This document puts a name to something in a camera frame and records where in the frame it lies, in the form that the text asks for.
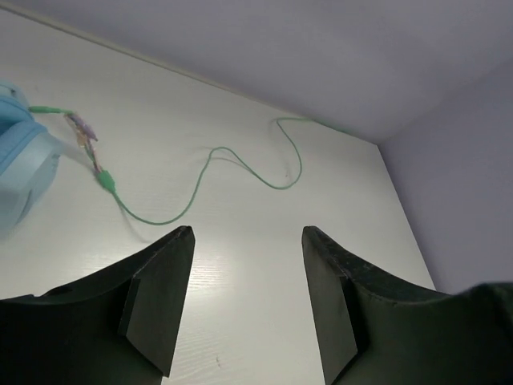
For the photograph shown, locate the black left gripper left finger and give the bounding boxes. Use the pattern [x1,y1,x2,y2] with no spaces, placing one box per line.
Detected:
[1,226,195,384]

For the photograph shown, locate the light blue headphones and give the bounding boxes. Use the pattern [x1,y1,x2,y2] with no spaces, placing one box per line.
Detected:
[1,81,61,236]

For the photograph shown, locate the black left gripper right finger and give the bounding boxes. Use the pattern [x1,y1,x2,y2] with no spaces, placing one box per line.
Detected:
[301,226,512,384]

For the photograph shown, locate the green headphone cable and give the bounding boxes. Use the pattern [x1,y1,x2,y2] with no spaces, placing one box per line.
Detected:
[27,104,353,225]

